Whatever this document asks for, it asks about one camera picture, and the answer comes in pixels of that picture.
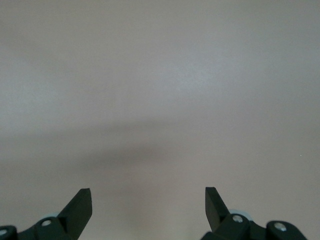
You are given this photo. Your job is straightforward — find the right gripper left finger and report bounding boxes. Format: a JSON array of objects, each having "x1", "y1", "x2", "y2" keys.
[{"x1": 0, "y1": 188, "x2": 94, "y2": 240}]

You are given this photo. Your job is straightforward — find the brown table cover sheet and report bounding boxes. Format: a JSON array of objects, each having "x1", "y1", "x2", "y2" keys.
[{"x1": 0, "y1": 0, "x2": 320, "y2": 240}]

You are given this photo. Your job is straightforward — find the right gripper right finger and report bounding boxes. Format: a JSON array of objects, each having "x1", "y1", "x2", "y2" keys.
[{"x1": 199, "y1": 186, "x2": 309, "y2": 240}]

